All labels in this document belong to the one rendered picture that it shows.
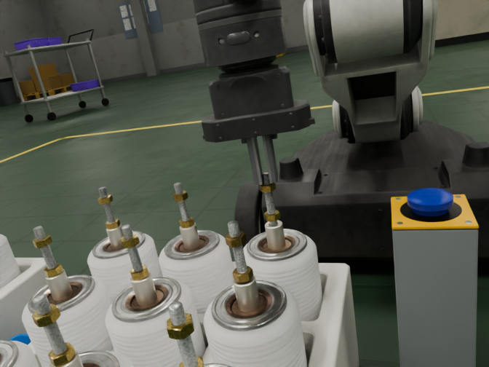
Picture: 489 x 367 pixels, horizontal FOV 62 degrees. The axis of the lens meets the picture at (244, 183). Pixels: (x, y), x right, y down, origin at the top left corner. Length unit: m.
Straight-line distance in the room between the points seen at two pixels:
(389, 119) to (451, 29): 5.02
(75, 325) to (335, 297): 0.31
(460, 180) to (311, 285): 0.40
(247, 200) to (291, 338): 0.48
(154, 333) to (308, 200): 0.46
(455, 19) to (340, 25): 5.26
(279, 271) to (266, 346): 0.11
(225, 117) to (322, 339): 0.26
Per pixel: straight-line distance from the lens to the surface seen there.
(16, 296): 0.80
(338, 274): 0.58
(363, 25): 0.68
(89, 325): 0.52
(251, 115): 0.43
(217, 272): 0.53
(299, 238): 0.52
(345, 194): 0.80
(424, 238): 0.40
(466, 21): 5.95
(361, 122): 0.93
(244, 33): 0.41
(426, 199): 0.41
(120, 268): 0.58
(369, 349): 0.73
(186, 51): 12.11
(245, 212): 0.84
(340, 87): 0.79
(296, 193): 0.81
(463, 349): 0.48
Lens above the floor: 0.50
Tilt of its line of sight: 19 degrees down
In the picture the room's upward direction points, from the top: 10 degrees counter-clockwise
